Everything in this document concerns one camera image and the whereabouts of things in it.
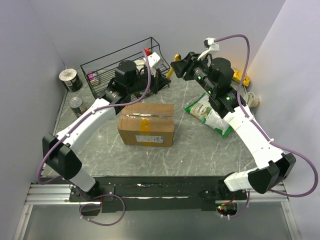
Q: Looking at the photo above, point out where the silver tin can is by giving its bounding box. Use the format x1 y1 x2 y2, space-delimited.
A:
68 96 87 118

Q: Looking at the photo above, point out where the white Chobani yogurt cup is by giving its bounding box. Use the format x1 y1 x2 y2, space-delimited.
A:
134 59 145 70

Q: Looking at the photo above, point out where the yogurt cup on side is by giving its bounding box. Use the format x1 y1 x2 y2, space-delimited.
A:
243 92 261 108

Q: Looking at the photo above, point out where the small purple yogurt cup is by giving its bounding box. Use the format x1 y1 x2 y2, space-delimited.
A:
87 71 100 86

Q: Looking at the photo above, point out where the aluminium rail frame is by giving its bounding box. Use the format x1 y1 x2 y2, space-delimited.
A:
13 183 301 240

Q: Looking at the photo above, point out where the yellow Lays chip bag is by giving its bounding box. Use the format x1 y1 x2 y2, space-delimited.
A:
232 69 251 87

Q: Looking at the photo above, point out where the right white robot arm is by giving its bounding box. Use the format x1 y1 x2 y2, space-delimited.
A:
170 52 296 200

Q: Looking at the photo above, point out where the green snack bag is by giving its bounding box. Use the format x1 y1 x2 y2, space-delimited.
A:
184 92 232 138

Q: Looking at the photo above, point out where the black wire basket rack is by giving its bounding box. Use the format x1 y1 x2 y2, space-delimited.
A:
80 37 170 98

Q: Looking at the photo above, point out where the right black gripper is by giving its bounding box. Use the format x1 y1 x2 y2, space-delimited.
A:
169 52 216 96

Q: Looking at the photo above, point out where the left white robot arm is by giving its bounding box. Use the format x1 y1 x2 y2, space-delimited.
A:
42 60 171 201

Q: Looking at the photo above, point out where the yellow utility knife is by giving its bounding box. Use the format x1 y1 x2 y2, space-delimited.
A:
166 53 182 79

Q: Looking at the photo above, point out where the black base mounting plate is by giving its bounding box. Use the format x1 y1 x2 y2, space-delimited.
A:
69 176 249 213

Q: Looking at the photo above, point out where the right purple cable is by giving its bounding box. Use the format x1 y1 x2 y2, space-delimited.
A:
213 34 315 220

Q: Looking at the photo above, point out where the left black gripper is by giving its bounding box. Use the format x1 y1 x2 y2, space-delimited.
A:
127 67 171 95

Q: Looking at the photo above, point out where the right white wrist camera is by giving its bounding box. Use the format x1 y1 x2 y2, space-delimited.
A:
197 37 220 61

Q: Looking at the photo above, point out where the brown cardboard express box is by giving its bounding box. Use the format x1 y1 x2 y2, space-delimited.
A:
117 102 175 147

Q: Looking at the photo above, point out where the black can white lid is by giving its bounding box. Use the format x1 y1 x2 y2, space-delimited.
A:
59 68 83 93

